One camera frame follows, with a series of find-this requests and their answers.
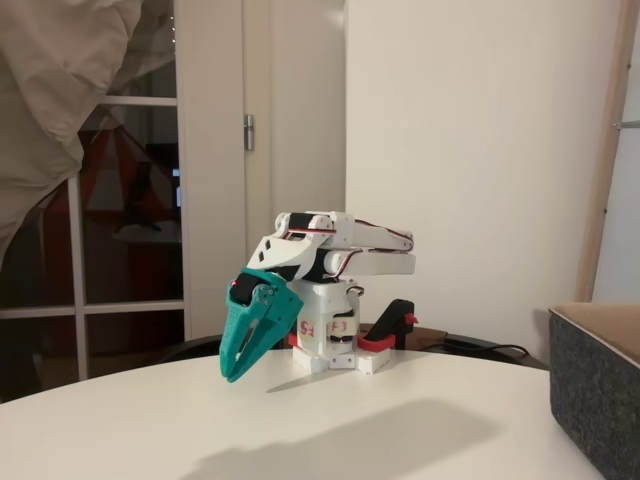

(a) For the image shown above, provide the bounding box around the white framed glass door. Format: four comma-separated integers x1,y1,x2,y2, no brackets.
0,59,249,404

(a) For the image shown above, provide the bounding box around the red white black servo wire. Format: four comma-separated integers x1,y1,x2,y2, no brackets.
353,219,416,252

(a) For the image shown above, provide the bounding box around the light wooden post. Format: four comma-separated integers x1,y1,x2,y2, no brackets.
573,0,640,303

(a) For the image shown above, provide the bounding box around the grey felt box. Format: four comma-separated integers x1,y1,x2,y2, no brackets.
547,301,640,480

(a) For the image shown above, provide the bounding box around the beige curtain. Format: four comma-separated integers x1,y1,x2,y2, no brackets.
0,0,177,264

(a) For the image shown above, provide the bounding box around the black power cable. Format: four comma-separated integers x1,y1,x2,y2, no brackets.
417,339,531,357

